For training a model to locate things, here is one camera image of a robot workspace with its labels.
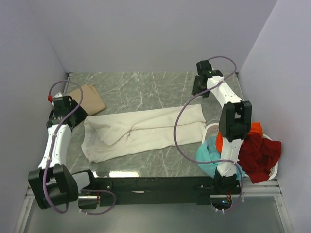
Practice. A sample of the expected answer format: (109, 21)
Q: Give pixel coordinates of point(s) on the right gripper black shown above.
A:
(195, 90)

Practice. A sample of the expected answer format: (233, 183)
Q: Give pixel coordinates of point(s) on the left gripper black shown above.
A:
(81, 115)

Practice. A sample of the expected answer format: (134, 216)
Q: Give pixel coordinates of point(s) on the cream white t shirt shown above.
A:
(115, 135)

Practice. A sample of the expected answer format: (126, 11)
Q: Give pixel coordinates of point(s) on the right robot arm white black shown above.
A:
(234, 123)

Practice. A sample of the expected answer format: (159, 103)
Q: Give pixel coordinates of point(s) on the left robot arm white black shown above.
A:
(52, 177)

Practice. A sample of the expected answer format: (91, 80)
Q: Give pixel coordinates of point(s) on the folded tan t shirt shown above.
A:
(92, 102)

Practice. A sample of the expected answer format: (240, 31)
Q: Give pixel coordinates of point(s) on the white perforated laundry basket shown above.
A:
(213, 129)

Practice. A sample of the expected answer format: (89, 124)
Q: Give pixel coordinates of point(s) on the orange t shirt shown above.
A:
(256, 128)

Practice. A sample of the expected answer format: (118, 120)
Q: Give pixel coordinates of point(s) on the teal t shirt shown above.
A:
(207, 152)

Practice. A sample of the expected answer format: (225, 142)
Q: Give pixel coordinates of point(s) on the dark red t shirt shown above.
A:
(257, 156)

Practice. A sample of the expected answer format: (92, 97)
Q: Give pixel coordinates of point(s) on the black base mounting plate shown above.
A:
(105, 192)

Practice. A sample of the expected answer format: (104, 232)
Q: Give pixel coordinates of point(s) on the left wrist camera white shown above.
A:
(51, 98)

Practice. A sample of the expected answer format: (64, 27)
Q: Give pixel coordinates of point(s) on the aluminium frame rail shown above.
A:
(53, 185)

